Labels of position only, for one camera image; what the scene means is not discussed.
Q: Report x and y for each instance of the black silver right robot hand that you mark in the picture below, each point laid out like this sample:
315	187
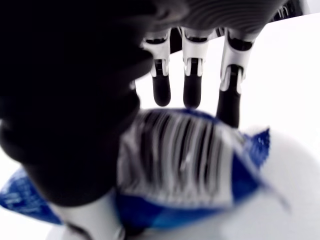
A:
62	87

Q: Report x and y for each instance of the blue Oreo snack pack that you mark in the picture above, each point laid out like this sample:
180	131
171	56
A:
175	162

